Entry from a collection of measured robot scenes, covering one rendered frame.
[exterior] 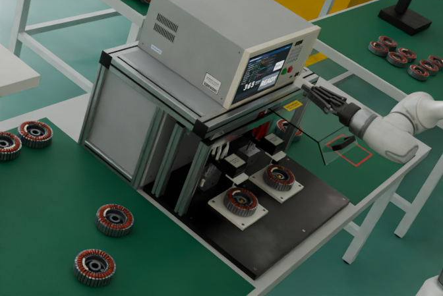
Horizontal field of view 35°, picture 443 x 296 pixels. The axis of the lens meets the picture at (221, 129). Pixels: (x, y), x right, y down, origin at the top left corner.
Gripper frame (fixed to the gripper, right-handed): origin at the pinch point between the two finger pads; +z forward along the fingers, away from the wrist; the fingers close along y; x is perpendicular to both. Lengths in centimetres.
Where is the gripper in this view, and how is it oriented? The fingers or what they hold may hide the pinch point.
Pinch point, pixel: (303, 84)
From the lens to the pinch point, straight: 232.4
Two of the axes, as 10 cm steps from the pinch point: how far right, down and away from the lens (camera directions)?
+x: 3.1, -7.9, -5.2
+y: 5.8, -2.8, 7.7
